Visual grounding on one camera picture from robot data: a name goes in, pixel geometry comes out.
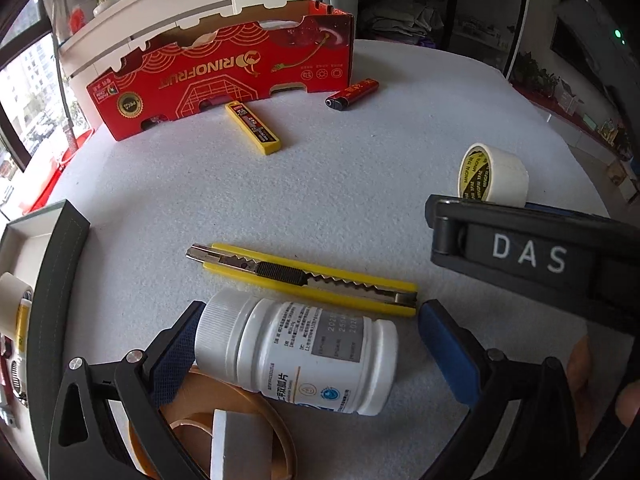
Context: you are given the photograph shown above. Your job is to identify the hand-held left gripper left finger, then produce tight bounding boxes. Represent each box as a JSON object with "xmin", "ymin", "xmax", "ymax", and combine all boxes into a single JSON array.
[{"xmin": 47, "ymin": 300, "xmax": 208, "ymax": 480}]

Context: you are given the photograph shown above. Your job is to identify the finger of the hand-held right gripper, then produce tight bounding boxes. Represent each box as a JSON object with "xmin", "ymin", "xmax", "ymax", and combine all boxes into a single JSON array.
[{"xmin": 425, "ymin": 194, "xmax": 612, "ymax": 268}]

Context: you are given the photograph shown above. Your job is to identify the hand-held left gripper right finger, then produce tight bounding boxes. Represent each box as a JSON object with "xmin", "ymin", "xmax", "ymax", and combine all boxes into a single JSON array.
[{"xmin": 419, "ymin": 299, "xmax": 601, "ymax": 480}]

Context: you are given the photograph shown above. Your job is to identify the small white masking tape roll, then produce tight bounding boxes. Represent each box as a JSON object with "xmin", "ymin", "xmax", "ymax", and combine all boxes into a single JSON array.
[{"xmin": 458, "ymin": 143, "xmax": 530, "ymax": 207}]

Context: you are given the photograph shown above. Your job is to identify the white pill bottle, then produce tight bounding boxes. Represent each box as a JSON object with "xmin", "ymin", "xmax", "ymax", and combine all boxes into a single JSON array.
[{"xmin": 194, "ymin": 288, "xmax": 399, "ymax": 417}]

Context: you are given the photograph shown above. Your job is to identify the dark green tray box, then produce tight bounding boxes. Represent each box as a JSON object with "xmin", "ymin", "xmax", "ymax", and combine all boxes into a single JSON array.
[{"xmin": 0, "ymin": 199, "xmax": 92, "ymax": 461}]

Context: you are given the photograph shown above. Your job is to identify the metal hose clamp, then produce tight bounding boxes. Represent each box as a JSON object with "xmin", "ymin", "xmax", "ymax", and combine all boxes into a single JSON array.
[{"xmin": 6, "ymin": 352, "xmax": 30, "ymax": 407}]

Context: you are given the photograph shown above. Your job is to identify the wide white masking tape roll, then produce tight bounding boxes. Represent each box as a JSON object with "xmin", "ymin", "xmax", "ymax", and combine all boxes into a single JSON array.
[{"xmin": 0, "ymin": 272, "xmax": 35, "ymax": 341}]

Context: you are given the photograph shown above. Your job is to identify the person's right hand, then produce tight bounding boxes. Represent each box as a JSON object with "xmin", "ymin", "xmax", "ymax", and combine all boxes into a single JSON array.
[{"xmin": 566, "ymin": 335, "xmax": 640, "ymax": 461}]

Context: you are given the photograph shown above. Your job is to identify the brown round dish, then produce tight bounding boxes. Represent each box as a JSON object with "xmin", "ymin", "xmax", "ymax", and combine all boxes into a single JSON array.
[{"xmin": 127, "ymin": 365, "xmax": 297, "ymax": 480}]

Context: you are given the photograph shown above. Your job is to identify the white rectangular block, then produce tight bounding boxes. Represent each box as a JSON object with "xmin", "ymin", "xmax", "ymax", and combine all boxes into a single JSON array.
[{"xmin": 209, "ymin": 408, "xmax": 232, "ymax": 480}]

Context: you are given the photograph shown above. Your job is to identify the yellow utility knife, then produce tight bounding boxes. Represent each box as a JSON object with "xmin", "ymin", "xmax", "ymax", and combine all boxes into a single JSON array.
[{"xmin": 186, "ymin": 242, "xmax": 418, "ymax": 317}]

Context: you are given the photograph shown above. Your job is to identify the yellow white glue tube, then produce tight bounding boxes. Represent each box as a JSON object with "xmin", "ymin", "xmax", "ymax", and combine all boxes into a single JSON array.
[{"xmin": 14, "ymin": 297, "xmax": 34, "ymax": 356}]

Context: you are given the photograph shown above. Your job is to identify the red lighter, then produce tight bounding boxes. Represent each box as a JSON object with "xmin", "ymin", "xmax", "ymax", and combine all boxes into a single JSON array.
[{"xmin": 325, "ymin": 78, "xmax": 380, "ymax": 112}]

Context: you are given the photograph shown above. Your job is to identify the potted plants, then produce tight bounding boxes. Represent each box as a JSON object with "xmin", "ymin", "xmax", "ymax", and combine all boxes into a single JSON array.
[{"xmin": 515, "ymin": 52, "xmax": 562, "ymax": 99}]

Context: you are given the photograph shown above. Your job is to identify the pile of folded clothes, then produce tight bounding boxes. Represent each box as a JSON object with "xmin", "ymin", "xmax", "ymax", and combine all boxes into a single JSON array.
[{"xmin": 360, "ymin": 2, "xmax": 446, "ymax": 49}]

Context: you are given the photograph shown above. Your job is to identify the yellow blade case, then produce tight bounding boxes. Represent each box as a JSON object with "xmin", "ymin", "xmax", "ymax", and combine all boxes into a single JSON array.
[{"xmin": 225, "ymin": 101, "xmax": 284, "ymax": 156}]

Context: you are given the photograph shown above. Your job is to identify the red cardboard box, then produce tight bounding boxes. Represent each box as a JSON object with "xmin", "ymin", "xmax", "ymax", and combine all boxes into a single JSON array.
[{"xmin": 86, "ymin": 0, "xmax": 356, "ymax": 142}]

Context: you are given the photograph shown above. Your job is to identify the metal pole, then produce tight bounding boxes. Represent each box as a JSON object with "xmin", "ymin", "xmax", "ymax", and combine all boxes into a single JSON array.
[{"xmin": 50, "ymin": 35, "xmax": 79, "ymax": 154}]

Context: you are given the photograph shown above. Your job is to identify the black window frame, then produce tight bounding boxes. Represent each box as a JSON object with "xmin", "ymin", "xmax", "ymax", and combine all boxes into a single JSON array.
[{"xmin": 0, "ymin": 0, "xmax": 56, "ymax": 173}]

